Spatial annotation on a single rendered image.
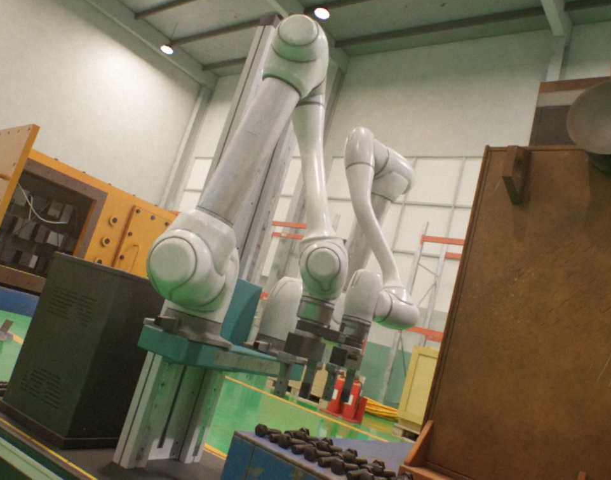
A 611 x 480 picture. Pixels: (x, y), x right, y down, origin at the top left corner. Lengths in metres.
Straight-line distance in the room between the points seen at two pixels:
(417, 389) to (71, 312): 5.61
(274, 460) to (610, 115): 0.71
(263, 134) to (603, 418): 0.87
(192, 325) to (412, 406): 5.70
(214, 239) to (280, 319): 0.64
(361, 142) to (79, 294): 1.04
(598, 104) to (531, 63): 12.46
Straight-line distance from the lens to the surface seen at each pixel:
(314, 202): 1.24
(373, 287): 1.58
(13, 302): 2.69
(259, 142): 1.25
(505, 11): 13.42
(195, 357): 1.36
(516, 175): 0.94
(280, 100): 1.29
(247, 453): 0.84
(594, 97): 0.93
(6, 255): 2.82
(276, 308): 1.75
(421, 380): 6.88
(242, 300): 1.73
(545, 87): 1.08
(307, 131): 1.43
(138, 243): 2.93
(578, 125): 0.91
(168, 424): 1.76
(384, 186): 1.91
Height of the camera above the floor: 0.79
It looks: 11 degrees up
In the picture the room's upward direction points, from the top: 17 degrees clockwise
